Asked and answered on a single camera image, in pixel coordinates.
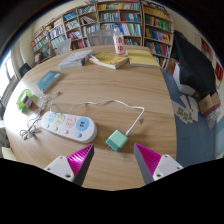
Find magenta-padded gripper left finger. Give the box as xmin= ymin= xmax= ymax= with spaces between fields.
xmin=43 ymin=143 xmax=95 ymax=187

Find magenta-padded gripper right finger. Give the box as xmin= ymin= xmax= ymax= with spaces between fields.
xmin=133 ymin=143 xmax=184 ymax=185

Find green charger block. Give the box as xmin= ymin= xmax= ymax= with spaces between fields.
xmin=105 ymin=129 xmax=129 ymax=153

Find white oval power strip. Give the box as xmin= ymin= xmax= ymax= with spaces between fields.
xmin=40 ymin=111 xmax=99 ymax=144

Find papers on floor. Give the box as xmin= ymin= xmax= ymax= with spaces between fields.
xmin=171 ymin=94 xmax=200 ymax=123

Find cardboard box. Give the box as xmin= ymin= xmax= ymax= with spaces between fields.
xmin=197 ymin=91 xmax=222 ymax=117

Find green tape dispenser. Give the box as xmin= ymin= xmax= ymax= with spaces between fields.
xmin=15 ymin=88 xmax=34 ymax=112

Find teal book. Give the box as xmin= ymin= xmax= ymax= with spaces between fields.
xmin=35 ymin=70 xmax=64 ymax=94

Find dark chair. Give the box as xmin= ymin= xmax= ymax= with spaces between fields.
xmin=18 ymin=62 xmax=33 ymax=78

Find black cloth cover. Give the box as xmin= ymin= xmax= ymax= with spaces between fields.
xmin=171 ymin=30 xmax=217 ymax=98

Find window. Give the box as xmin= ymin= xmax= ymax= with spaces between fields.
xmin=0 ymin=52 xmax=16 ymax=98

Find grey book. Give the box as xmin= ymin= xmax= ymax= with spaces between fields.
xmin=58 ymin=49 xmax=95 ymax=71

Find open yellow book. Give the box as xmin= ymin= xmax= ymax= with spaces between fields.
xmin=89 ymin=52 xmax=130 ymax=70

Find grey mesh chair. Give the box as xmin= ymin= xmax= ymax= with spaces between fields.
xmin=86 ymin=29 xmax=115 ymax=47
xmin=55 ymin=38 xmax=73 ymax=56

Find clear bottle with red label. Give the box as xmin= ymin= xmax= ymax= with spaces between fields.
xmin=112 ymin=27 xmax=127 ymax=57

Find wooden bookshelf unit with books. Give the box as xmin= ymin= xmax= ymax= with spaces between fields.
xmin=30 ymin=0 xmax=175 ymax=70

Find white charger cable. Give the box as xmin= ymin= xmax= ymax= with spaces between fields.
xmin=68 ymin=98 xmax=146 ymax=137

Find red wall banner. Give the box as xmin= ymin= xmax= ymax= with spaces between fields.
xmin=214 ymin=61 xmax=224 ymax=81

